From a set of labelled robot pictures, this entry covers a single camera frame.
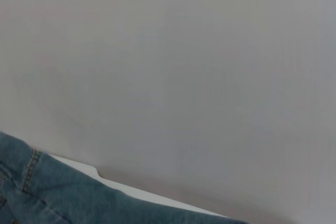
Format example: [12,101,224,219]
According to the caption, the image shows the blue denim shorts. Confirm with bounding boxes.
[0,132,250,224]

